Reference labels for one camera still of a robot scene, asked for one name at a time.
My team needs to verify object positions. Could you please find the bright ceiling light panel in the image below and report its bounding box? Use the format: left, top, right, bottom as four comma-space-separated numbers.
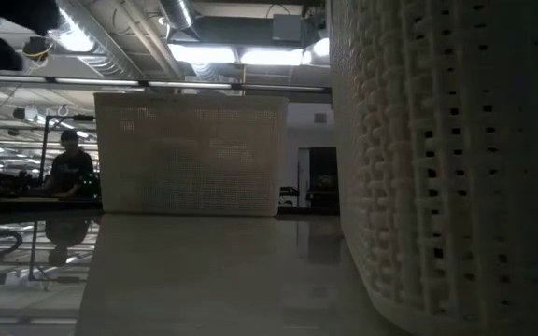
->
167, 42, 238, 65
239, 36, 331, 67

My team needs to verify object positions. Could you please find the white perforated plastic basket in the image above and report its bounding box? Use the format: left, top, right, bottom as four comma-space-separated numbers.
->
328, 0, 538, 336
92, 91, 290, 218

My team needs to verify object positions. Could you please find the long horizontal light bar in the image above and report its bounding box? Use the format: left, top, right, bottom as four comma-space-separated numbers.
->
0, 73, 332, 92

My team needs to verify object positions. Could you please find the black cabinet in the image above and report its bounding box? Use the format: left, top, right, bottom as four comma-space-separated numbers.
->
306, 146, 341, 216

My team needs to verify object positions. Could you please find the grey ceiling unit box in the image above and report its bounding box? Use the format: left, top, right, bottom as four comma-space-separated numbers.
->
272, 13, 304, 42

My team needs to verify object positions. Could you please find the narrow silver ventilation duct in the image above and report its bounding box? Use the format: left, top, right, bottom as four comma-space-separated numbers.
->
156, 0, 194, 30

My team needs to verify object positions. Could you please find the wide silver ventilation duct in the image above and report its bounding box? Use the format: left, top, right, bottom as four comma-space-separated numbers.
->
47, 0, 142, 81

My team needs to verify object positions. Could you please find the hanging yellow cable reel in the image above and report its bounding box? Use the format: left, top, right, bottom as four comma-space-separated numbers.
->
21, 35, 56, 64

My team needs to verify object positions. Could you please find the person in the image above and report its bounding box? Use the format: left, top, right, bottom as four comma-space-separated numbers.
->
39, 129, 96, 200

